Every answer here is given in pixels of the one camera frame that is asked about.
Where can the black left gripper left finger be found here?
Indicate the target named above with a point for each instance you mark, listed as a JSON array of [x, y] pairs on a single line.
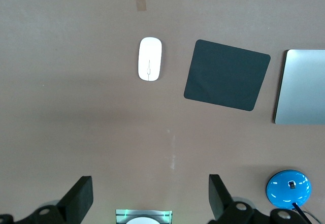
[[76, 198]]

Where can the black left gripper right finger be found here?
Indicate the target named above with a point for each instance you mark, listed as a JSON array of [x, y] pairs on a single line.
[[218, 196]]

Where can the white computer mouse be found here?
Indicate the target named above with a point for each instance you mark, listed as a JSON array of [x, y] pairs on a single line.
[[149, 56]]

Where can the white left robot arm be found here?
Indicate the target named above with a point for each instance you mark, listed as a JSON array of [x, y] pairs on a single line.
[[143, 221]]

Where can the black mouse pad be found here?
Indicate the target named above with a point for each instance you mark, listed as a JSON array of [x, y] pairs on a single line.
[[226, 76]]

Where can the blue desk lamp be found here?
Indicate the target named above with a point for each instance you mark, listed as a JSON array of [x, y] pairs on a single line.
[[281, 191]]

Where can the silver laptop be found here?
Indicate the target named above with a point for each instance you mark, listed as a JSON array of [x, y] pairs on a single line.
[[302, 89]]

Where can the brown tape patch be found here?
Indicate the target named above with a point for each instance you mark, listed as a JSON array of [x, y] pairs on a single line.
[[141, 4]]

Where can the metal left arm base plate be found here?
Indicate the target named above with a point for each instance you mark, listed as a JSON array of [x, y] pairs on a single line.
[[122, 215]]

